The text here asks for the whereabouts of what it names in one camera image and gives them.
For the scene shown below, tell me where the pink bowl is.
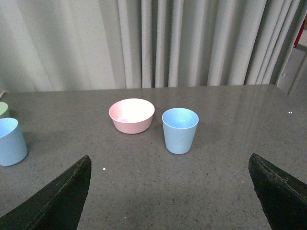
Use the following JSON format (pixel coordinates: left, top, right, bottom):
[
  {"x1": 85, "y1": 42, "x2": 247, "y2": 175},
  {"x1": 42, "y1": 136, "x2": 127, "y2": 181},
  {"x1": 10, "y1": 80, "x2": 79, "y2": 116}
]
[{"x1": 108, "y1": 98, "x2": 155, "y2": 134}]

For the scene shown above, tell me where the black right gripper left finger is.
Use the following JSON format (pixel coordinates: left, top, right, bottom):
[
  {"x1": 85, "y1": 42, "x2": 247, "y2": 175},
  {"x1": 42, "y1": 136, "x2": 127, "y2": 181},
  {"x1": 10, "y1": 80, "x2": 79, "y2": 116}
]
[{"x1": 0, "y1": 156, "x2": 92, "y2": 230}]

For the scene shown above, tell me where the blue cup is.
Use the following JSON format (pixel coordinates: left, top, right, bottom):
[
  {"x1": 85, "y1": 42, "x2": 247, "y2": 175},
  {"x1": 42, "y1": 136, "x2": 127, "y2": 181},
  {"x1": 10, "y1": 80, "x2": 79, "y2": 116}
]
[
  {"x1": 0, "y1": 118, "x2": 28, "y2": 166},
  {"x1": 162, "y1": 108, "x2": 199, "y2": 155}
]

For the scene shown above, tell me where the green bowl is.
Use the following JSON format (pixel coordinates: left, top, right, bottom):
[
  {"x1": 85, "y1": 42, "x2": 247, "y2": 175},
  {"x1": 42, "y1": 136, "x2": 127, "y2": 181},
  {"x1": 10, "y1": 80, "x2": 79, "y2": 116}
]
[{"x1": 0, "y1": 102, "x2": 10, "y2": 118}]

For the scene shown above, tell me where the grey curtain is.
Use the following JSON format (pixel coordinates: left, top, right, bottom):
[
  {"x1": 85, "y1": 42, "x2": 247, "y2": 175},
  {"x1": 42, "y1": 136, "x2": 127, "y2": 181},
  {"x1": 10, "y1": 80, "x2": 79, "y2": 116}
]
[{"x1": 0, "y1": 0, "x2": 307, "y2": 92}]

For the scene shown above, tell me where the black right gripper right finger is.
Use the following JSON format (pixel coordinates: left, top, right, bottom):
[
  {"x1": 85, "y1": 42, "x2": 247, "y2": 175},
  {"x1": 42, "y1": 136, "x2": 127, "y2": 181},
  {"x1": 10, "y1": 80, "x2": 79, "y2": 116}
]
[{"x1": 248, "y1": 153, "x2": 307, "y2": 230}]

